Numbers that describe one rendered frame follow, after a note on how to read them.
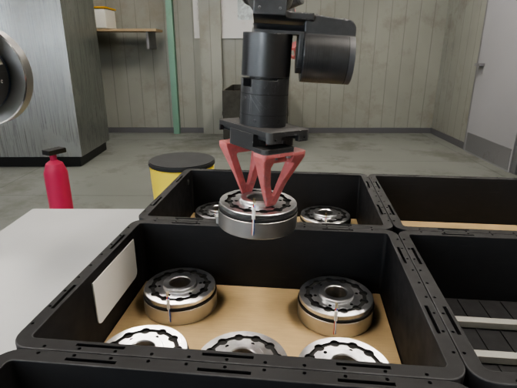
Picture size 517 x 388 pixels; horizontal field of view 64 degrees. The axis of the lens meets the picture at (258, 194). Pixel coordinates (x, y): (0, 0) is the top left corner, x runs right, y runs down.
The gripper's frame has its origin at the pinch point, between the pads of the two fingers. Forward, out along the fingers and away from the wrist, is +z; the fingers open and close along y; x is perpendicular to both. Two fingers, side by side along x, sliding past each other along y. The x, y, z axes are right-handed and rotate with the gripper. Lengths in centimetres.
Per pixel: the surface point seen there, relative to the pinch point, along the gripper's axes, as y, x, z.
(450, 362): -27.9, 1.2, 6.3
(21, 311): 42, 23, 33
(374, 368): -24.3, 6.7, 6.7
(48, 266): 57, 15, 33
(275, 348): -11.4, 5.7, 14.0
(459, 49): 244, -532, -33
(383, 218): -5.1, -21.6, 6.3
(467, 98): 209, -508, 25
